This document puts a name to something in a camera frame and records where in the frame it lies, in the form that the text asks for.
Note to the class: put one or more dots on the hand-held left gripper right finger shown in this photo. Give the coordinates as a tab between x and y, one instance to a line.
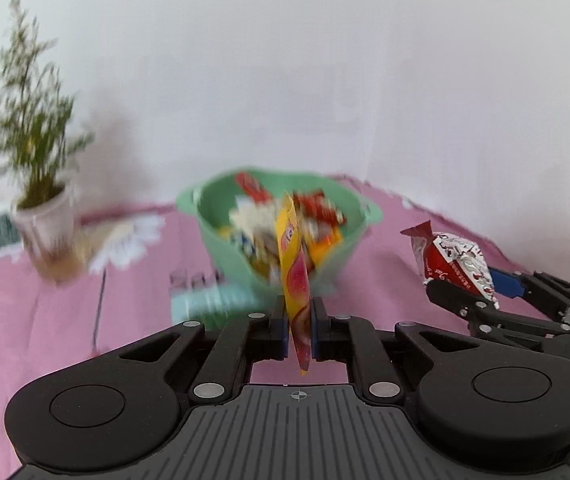
321	330

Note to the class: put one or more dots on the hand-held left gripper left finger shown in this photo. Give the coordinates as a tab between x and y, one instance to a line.
279	330

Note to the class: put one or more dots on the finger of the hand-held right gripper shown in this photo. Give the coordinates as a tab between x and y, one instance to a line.
515	330
510	284

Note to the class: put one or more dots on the yellow pink packet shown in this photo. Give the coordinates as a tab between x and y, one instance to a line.
297	280

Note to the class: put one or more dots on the red and white candy bag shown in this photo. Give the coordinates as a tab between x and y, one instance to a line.
455	260

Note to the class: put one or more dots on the green plastic bowl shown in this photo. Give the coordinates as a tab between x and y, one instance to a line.
215	250

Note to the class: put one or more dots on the heap of mixed packets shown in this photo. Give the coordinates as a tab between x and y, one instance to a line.
315	210

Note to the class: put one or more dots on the pink floral tablecloth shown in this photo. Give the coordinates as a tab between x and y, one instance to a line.
40	320

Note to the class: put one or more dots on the feathery plant in clear cup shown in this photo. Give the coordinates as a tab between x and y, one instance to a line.
45	230

